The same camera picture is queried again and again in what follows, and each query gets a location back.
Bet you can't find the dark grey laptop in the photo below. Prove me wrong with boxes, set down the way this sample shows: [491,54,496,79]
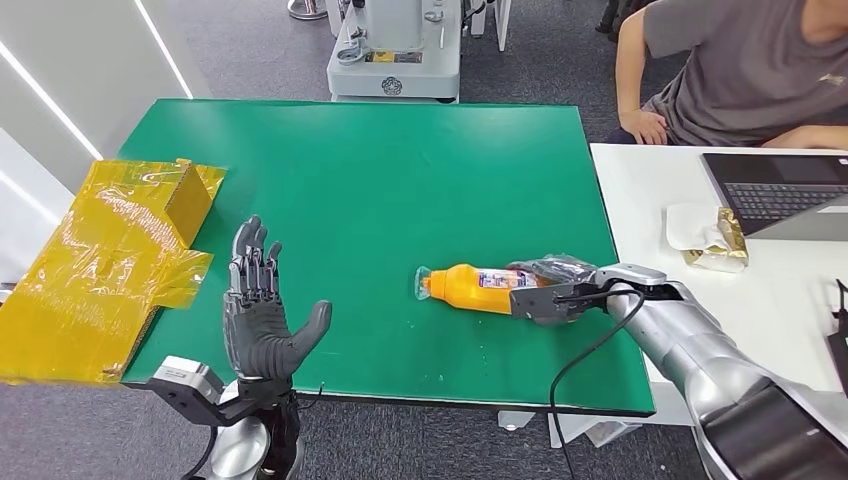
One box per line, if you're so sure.
[700,152,848,242]

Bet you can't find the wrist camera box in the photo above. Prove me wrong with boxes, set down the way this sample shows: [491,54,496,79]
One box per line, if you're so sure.
[509,282,586,327]
[123,355,266,429]

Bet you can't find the person in grey shirt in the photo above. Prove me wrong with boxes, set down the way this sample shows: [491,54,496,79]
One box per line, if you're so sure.
[605,0,848,151]

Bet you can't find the white desk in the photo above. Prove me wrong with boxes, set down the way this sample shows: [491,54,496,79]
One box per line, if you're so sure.
[588,141,848,429]

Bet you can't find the yellow taped cardboard box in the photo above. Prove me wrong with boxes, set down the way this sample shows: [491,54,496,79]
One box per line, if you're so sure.
[0,158,229,388]

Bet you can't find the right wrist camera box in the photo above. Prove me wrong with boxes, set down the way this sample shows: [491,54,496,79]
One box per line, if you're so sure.
[509,282,586,327]

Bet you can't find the grey white robot stand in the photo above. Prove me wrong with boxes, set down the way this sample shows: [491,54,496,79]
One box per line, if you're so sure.
[325,0,464,105]

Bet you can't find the white furniture legs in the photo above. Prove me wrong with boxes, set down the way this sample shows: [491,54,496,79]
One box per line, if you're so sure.
[466,0,513,54]

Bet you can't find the white paper napkin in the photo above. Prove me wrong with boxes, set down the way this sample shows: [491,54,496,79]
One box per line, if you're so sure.
[665,201,730,254]

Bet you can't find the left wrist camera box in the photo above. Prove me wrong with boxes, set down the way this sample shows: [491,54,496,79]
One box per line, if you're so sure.
[123,355,266,429]

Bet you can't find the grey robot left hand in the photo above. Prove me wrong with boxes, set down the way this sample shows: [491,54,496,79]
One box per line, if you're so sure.
[223,215,333,384]

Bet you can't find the chrome round stand base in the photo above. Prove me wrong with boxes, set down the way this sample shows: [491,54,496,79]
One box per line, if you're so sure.
[286,0,330,22]

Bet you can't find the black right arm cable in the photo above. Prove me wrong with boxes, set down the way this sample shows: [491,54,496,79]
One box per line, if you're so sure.
[549,287,647,480]

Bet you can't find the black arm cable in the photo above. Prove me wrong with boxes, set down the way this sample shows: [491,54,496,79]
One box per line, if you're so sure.
[180,423,221,480]
[549,287,647,480]

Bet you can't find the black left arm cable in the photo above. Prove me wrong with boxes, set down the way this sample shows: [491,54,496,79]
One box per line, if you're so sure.
[180,423,221,480]

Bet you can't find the gold foil wrapper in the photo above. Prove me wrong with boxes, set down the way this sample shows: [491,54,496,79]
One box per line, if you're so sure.
[682,206,751,275]

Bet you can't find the green top table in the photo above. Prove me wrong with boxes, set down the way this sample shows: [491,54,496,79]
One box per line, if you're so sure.
[117,98,658,449]

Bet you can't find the black device at desk edge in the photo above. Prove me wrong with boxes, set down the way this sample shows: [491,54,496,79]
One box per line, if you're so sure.
[824,278,848,399]

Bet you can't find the orange bottle with clear cap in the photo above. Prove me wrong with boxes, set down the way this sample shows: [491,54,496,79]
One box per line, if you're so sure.
[414,262,542,317]

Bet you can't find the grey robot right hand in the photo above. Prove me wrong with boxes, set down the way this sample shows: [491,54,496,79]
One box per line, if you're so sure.
[506,254,601,289]

